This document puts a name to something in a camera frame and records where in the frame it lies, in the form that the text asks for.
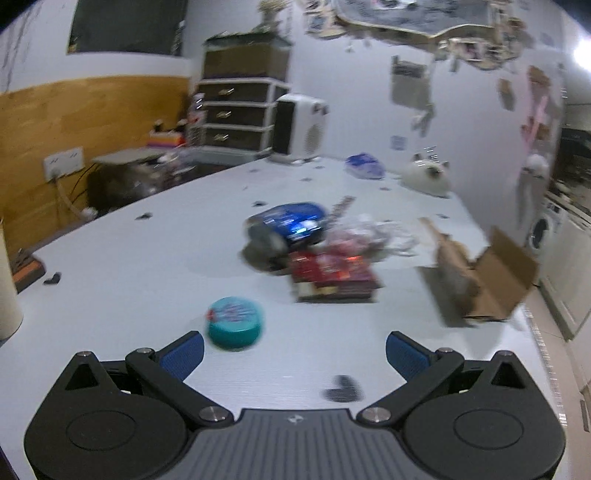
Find pink wall decoration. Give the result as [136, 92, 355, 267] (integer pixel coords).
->
[522, 95, 553, 145]

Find white space heater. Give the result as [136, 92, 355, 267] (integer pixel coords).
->
[271, 93, 330, 165]

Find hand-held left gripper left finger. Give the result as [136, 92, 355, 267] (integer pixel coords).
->
[51, 331, 234, 428]

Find white wall outlet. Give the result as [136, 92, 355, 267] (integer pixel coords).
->
[43, 147, 85, 182]

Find colourful striped box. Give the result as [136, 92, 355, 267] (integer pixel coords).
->
[148, 129, 186, 149]

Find dried flower bunch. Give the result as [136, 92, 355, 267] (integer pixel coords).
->
[256, 0, 288, 25]

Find white plush toy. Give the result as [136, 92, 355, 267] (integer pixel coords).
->
[522, 154, 553, 179]

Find black chalkboard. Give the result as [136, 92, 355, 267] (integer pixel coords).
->
[68, 0, 189, 57]

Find blue and white pouch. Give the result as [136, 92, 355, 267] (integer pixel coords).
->
[346, 152, 386, 181]

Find white washing machine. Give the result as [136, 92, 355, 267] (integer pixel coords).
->
[526, 198, 567, 259]

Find hanging wall calendar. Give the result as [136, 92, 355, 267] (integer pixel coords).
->
[390, 55, 437, 112]

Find black and orange box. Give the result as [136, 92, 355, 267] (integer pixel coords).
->
[11, 249, 47, 294]

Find teal round tin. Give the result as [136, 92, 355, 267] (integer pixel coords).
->
[205, 296, 267, 353]

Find wooden wall map board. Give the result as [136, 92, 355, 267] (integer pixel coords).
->
[302, 0, 523, 71]

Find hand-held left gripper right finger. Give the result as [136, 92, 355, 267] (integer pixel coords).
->
[358, 330, 539, 426]

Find white plastic bag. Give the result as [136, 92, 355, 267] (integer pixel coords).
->
[330, 213, 419, 264]

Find red box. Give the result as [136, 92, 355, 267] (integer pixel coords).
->
[288, 247, 384, 304]

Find white power cable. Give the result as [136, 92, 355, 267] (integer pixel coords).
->
[54, 178, 95, 219]

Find white cat plush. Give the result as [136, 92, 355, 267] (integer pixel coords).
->
[400, 153, 453, 199]

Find brown cardboard box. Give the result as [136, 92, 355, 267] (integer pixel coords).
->
[418, 217, 541, 328]

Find white kitchen cabinets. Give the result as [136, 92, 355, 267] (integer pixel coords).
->
[540, 194, 591, 343]

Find dark drawer cabinet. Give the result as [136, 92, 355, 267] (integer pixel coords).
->
[196, 34, 293, 153]

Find small grey side table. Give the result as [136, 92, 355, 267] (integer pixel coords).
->
[90, 148, 169, 168]

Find white paper roll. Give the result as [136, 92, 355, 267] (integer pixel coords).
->
[0, 222, 25, 342]

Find crushed blue can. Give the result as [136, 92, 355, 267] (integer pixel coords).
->
[242, 201, 331, 271]

